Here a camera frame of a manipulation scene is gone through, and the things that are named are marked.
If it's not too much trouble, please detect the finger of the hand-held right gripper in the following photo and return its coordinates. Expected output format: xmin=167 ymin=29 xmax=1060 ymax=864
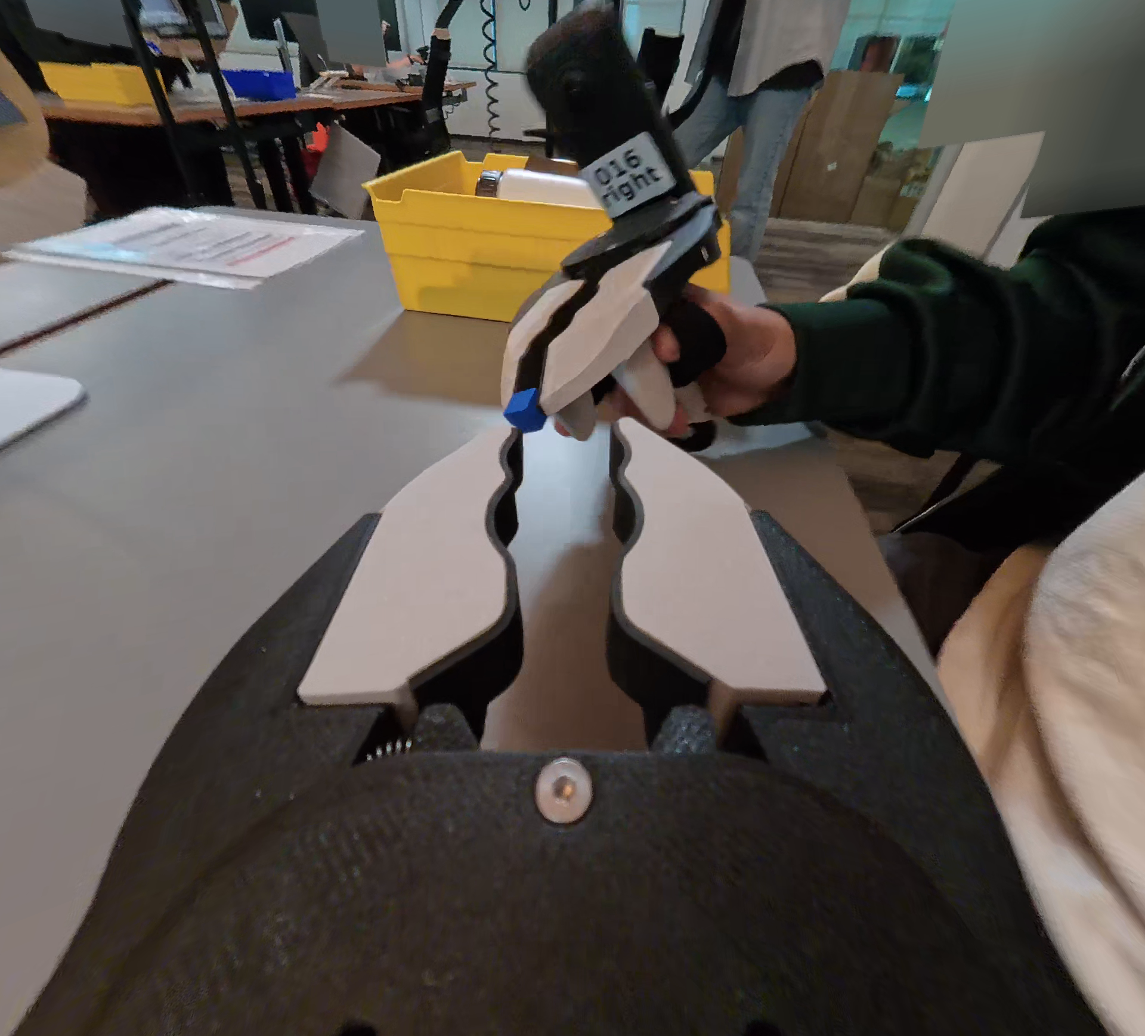
xmin=499 ymin=277 xmax=592 ymax=413
xmin=537 ymin=240 xmax=678 ymax=441

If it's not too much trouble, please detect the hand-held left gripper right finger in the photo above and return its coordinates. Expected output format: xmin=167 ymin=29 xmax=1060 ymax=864
xmin=606 ymin=417 xmax=828 ymax=753

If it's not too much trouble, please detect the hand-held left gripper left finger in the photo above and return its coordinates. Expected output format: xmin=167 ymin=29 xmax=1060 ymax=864
xmin=297 ymin=426 xmax=526 ymax=751

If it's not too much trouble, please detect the person's right forearm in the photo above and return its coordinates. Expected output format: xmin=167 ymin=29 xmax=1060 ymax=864
xmin=732 ymin=206 xmax=1145 ymax=469

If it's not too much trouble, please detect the grey board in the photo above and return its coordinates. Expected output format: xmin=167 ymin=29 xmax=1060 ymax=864
xmin=307 ymin=122 xmax=383 ymax=221

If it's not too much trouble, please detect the yellow plastic bin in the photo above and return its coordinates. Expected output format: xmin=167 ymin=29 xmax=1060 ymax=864
xmin=360 ymin=149 xmax=732 ymax=324
xmin=38 ymin=59 xmax=168 ymax=109

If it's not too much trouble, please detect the person's green jacket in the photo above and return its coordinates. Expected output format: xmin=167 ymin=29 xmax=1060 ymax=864
xmin=881 ymin=428 xmax=1145 ymax=661

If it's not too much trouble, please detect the coiled black cable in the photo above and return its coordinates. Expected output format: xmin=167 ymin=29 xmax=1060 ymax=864
xmin=476 ymin=0 xmax=502 ymax=144

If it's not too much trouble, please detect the black office chair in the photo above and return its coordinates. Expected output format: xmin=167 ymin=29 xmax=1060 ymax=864
xmin=392 ymin=0 xmax=468 ymax=162

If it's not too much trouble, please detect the wooden desk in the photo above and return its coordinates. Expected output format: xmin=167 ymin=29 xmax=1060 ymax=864
xmin=36 ymin=77 xmax=477 ymax=216

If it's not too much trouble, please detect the person's right hand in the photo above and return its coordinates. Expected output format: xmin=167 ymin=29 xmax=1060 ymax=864
xmin=553 ymin=284 xmax=799 ymax=442

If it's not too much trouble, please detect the white tube with metal cap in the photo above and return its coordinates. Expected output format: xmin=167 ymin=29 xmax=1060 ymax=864
xmin=475 ymin=166 xmax=605 ymax=211

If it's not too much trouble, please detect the printed paper sheet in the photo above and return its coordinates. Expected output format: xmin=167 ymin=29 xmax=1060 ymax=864
xmin=2 ymin=204 xmax=365 ymax=291

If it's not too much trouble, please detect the white tablet stand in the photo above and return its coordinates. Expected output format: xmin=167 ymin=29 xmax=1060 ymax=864
xmin=0 ymin=367 xmax=89 ymax=453

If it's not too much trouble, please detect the cardboard holder with black panel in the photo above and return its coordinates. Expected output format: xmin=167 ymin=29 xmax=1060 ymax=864
xmin=0 ymin=50 xmax=91 ymax=252

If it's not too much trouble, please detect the blue plastic bin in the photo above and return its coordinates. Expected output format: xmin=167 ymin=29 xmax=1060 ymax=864
xmin=220 ymin=67 xmax=298 ymax=104

